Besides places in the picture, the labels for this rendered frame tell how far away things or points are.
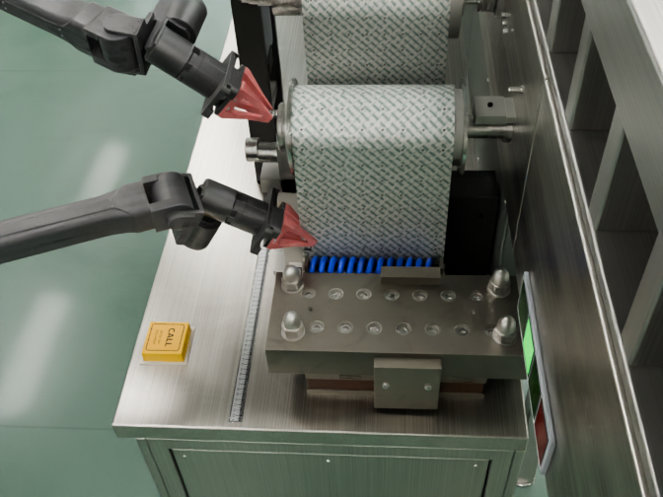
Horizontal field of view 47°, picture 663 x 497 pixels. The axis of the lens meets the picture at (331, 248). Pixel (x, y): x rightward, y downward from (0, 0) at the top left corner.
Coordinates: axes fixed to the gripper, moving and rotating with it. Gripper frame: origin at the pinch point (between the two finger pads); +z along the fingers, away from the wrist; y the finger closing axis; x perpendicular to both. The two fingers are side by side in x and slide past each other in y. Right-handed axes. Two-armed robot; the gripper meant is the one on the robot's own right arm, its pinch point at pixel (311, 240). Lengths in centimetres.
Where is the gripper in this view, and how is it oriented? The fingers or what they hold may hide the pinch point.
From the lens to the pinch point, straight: 127.0
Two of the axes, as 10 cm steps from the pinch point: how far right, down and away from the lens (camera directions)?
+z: 8.8, 3.7, 3.0
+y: -0.6, 7.2, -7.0
